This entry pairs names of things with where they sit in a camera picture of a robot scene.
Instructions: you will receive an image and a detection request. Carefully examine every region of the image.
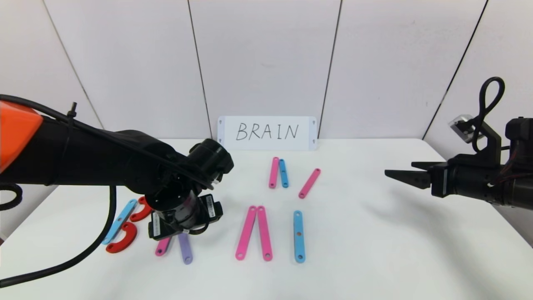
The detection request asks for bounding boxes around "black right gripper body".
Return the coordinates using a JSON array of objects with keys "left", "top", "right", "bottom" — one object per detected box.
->
[{"left": 428, "top": 162, "right": 505, "bottom": 205}]

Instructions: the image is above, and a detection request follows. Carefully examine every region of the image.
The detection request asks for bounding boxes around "pink holed strip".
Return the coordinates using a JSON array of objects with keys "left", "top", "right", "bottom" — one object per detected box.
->
[
  {"left": 257, "top": 206, "right": 274, "bottom": 262},
  {"left": 155, "top": 237, "right": 172, "bottom": 257},
  {"left": 235, "top": 205, "right": 258, "bottom": 261},
  {"left": 269, "top": 157, "right": 280, "bottom": 189},
  {"left": 299, "top": 168, "right": 321, "bottom": 199}
]

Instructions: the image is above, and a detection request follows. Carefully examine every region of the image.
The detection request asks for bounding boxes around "short purple holed strip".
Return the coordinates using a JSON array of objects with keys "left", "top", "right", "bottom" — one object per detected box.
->
[{"left": 178, "top": 233, "right": 194, "bottom": 265}]

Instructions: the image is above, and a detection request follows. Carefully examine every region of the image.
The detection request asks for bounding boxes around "white BRAIN sign card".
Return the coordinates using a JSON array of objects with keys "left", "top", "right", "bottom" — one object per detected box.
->
[{"left": 217, "top": 116, "right": 318, "bottom": 151}]

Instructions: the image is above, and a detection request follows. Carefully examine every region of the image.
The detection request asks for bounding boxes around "long blue holed strip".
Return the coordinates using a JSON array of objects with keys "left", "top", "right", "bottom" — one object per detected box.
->
[{"left": 293, "top": 210, "right": 306, "bottom": 263}]

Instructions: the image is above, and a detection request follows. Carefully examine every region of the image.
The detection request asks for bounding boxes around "red C-shaped piece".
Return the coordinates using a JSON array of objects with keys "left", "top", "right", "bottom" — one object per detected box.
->
[
  {"left": 105, "top": 221, "right": 138, "bottom": 254},
  {"left": 130, "top": 197, "right": 152, "bottom": 222}
]

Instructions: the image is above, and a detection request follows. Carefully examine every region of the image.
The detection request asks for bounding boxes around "light blue holed strip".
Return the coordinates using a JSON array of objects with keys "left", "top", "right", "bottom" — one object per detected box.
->
[{"left": 101, "top": 199, "right": 138, "bottom": 245}]

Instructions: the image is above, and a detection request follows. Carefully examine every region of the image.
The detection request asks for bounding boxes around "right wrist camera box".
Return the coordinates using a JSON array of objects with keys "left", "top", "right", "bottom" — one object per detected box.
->
[{"left": 449, "top": 115, "right": 479, "bottom": 142}]

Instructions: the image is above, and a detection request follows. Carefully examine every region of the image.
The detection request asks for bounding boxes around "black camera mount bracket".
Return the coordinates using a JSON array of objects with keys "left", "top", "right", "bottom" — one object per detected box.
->
[{"left": 451, "top": 120, "right": 503, "bottom": 165}]

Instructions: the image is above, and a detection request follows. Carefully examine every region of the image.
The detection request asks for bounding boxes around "looped black camera cable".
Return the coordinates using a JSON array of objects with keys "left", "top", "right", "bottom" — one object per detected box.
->
[{"left": 473, "top": 77, "right": 506, "bottom": 153}]

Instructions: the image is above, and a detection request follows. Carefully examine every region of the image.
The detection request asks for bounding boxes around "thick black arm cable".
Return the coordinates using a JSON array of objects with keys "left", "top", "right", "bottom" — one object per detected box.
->
[{"left": 0, "top": 183, "right": 118, "bottom": 289}]

